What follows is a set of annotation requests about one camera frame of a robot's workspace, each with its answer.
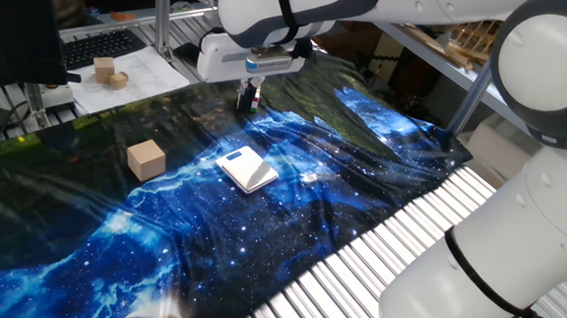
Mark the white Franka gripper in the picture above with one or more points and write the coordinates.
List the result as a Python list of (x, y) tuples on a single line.
[(218, 59)]

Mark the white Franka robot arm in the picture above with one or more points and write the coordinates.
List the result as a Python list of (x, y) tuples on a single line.
[(539, 222)]

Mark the white foam box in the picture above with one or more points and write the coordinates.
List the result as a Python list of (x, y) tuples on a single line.
[(495, 146)]

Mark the black monitor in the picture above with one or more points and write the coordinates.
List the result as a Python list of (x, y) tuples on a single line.
[(5, 38)]

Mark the aluminium frame post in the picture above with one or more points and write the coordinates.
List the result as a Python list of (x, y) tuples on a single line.
[(467, 103), (163, 23)]

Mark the wooden rack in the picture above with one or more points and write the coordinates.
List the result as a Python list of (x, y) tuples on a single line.
[(474, 44)]

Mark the light wooden cube block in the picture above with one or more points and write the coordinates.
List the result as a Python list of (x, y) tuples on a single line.
[(146, 160)]

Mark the small wooden block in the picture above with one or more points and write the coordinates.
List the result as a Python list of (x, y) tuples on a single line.
[(104, 69), (118, 81)]

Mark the white paper sheet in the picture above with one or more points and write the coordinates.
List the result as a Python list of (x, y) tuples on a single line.
[(150, 78)]

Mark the galaxy print cloth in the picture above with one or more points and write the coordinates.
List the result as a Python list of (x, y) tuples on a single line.
[(219, 242)]

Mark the black computer keyboard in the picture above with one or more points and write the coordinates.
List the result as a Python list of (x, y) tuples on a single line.
[(104, 46)]

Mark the silver digital pocket scale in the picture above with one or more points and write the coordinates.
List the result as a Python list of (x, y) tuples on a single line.
[(247, 170)]

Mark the Rubik's cube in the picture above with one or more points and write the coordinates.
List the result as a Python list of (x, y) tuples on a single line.
[(257, 104)]

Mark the orange object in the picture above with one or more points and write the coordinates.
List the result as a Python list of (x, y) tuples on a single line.
[(122, 16)]

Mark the white button box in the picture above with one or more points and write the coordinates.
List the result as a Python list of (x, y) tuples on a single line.
[(58, 96)]

